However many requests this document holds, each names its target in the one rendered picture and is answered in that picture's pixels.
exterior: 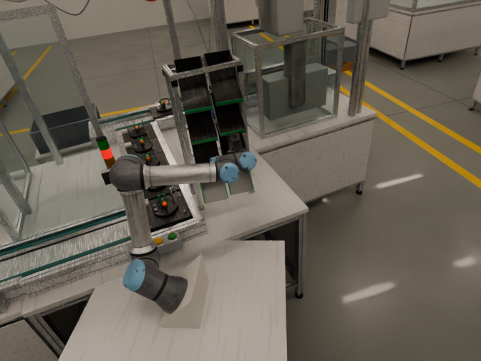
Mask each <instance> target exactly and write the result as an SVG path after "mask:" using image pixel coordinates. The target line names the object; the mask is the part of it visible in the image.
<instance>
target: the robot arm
mask: <svg viewBox="0 0 481 361"><path fill-rule="evenodd" d="M229 138H230V141H231V144H232V146H233V150H229V151H228V152H227V155H221V156H216V157H213V158H211V159H210V162H209V163H194V164H182V165H159V166H147V165H145V164H143V162H142V161H141V159H140V158H138V157H137V156H136V155H130V154H127V155H123V156H121V157H119V158H118V159H116V161H115V164H114V165H113V166H112V167H111V168H110V172H109V178H110V182H111V183H112V185H113V186H114V187H115V188H117V191H118V192H120V193H121V194H122V199H123V202H124V206H125V213H126V217H127V223H128V227H129V231H130V237H131V241H132V246H131V247H130V256H131V260H132V262H131V263H130V265H129V266H128V268H127V269H126V271H125V275H124V276H123V280H122V283H123V286H124V287H125V288H127V289H129V290H130V291H131V292H135V293H137V294H139V295H141V296H143V297H146V298H148V299H150V300H152V301H154V302H155V303H156V304H157V305H158V306H159V307H160V308H161V309H162V310H163V311H164V312H166V313H168V314H172V313H173V312H174V311H175V310H176V309H177V308H178V307H179V305H180V303H181V301H182V300H183V297H184V296H185V293H186V290H187V288H188V281H187V279H185V278H183V277H179V276H170V275H168V274H166V273H164V272H162V271H160V270H159V266H160V252H159V251H158V249H157V244H156V242H154V241H153V240H152V235H151V231H150V224H149V220H148V215H147V208H146V204H145V197H144V193H143V190H147V189H148V188H149V187H150V186H168V185H179V184H189V183H209V182H218V181H223V182H225V183H234V182H236V181H237V180H238V178H239V175H240V173H239V171H240V170H252V169H254V168H255V166H256V163H257V159H256V157H255V155H254V154H253V153H251V152H248V151H247V148H244V147H243V145H242V142H241V138H240V135H239V133H233V134H230V135H229Z"/></svg>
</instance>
